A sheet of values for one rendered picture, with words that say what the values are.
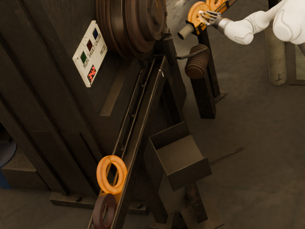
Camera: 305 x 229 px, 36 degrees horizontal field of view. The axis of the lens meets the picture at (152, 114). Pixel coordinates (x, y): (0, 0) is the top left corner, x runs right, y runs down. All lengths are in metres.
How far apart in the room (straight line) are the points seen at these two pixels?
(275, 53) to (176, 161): 1.20
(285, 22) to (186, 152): 0.78
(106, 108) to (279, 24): 0.90
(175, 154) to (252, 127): 0.94
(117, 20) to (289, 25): 0.77
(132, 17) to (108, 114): 0.48
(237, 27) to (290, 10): 0.60
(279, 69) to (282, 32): 1.16
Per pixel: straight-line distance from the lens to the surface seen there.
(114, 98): 2.36
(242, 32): 2.70
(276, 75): 3.36
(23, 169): 3.19
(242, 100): 3.36
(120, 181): 2.31
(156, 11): 2.35
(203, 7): 2.95
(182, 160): 2.35
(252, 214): 2.82
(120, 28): 2.23
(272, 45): 3.18
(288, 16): 2.17
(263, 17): 2.76
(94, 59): 2.22
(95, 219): 2.11
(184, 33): 2.91
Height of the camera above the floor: 2.45
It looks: 46 degrees down
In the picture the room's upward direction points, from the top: 21 degrees counter-clockwise
